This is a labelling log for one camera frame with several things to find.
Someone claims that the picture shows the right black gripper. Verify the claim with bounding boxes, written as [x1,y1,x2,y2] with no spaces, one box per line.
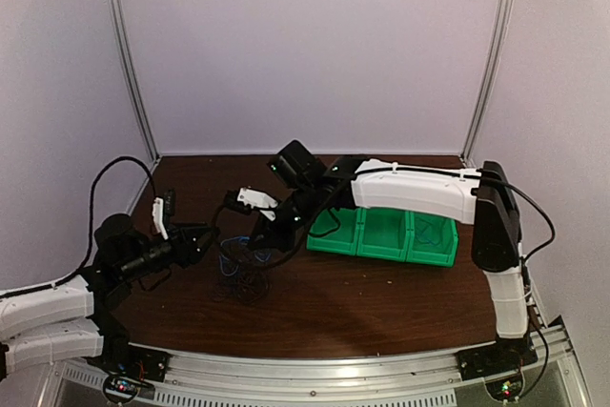
[248,181,322,251]

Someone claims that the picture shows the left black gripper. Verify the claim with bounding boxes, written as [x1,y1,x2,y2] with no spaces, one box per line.
[118,221,220,283]

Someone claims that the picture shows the light blue cable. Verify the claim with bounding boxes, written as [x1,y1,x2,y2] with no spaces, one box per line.
[413,218,454,249]

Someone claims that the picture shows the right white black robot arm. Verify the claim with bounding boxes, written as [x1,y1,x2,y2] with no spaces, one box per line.
[237,140,529,371]

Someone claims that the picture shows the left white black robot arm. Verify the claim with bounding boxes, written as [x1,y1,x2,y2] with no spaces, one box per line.
[1,214,217,377]

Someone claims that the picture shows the left green plastic bin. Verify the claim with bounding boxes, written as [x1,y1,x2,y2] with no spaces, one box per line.
[306,209,361,255]

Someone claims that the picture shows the green plastic bin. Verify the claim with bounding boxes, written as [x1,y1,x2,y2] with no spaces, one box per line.
[356,208,412,263]
[406,213,459,268]
[306,209,361,255]

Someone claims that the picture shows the middle green plastic bin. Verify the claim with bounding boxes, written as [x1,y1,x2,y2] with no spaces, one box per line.
[356,208,412,263]

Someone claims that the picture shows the right green plastic bin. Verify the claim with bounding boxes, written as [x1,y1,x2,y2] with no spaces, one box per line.
[406,213,459,268]

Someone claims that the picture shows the left round circuit board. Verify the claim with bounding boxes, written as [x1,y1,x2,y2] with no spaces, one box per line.
[101,375,142,403]

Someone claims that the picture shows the round circuit board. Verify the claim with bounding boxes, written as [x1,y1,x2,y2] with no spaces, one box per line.
[485,375,524,403]
[101,375,142,403]

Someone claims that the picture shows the right round circuit board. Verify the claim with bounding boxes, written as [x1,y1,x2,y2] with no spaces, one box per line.
[485,375,524,403]

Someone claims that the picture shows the right black camera cable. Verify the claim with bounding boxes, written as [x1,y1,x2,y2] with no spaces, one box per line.
[209,187,354,273]

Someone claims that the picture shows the black camera cable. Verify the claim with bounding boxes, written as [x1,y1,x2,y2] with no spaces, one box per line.
[209,187,354,273]
[0,156,156,296]

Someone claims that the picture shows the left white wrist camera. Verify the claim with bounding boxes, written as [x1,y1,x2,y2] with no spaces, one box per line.
[152,189,176,240]

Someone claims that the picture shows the left black camera cable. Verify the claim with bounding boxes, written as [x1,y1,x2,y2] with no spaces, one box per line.
[0,156,156,296]

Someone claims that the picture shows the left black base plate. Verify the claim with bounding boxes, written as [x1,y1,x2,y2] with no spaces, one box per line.
[85,345,171,382]

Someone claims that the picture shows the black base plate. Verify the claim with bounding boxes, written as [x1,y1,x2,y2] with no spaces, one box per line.
[456,339,538,381]
[85,345,171,382]

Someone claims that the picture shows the aluminium front rail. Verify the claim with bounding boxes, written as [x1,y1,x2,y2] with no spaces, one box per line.
[34,324,593,406]

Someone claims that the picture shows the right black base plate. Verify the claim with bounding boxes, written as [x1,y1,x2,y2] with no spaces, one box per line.
[456,339,538,381]

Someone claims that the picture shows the left aluminium frame post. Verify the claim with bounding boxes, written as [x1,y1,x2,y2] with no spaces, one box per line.
[108,0,159,162]

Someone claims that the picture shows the aluminium frame post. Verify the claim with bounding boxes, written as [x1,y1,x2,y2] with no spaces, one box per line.
[460,0,514,166]
[108,0,159,162]

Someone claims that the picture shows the right aluminium frame post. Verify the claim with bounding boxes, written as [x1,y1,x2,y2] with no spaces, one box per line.
[460,0,514,166]

